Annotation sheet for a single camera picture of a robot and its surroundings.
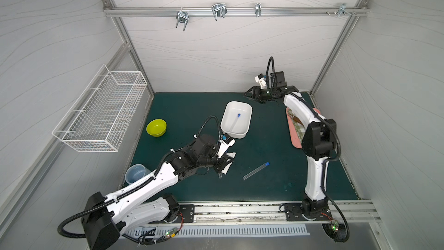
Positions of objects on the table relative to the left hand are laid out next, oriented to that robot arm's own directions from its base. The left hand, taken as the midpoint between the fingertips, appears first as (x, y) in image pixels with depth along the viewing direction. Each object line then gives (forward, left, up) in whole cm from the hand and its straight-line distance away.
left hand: (232, 159), depth 72 cm
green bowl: (+26, +45, -15) cm, 54 cm away
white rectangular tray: (+33, -3, -16) cm, 36 cm away
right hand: (+34, -8, +4) cm, 36 cm away
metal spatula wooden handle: (+9, -24, +17) cm, 31 cm away
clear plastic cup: (-3, +45, -10) cm, 46 cm away
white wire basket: (+10, +54, +14) cm, 57 cm away
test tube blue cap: (-1, +5, -17) cm, 17 cm away
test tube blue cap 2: (-1, -7, -17) cm, 18 cm away
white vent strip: (-24, +9, -17) cm, 31 cm away
